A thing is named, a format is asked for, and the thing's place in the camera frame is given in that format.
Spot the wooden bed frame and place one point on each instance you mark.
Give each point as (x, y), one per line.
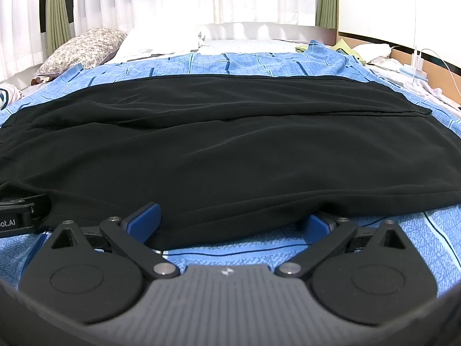
(437, 74)

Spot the floral pillow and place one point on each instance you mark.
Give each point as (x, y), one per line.
(77, 52)

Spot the black pants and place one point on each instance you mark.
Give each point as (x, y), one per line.
(223, 144)

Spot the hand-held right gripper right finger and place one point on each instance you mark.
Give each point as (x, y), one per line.
(317, 225)

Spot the white pillow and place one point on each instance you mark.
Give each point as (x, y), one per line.
(158, 41)

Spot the white crumpled cloth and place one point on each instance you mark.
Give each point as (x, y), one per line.
(374, 51)

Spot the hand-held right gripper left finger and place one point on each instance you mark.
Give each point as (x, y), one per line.
(142, 220)

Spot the dark patterned white cloth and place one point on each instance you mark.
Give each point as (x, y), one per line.
(9, 95)

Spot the light blue box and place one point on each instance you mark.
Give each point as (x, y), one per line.
(416, 74)

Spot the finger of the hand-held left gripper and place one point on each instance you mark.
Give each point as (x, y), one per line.
(25, 200)

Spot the green cloth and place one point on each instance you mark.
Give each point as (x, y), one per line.
(345, 48)

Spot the blue checked blanket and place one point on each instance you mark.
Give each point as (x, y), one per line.
(230, 61)

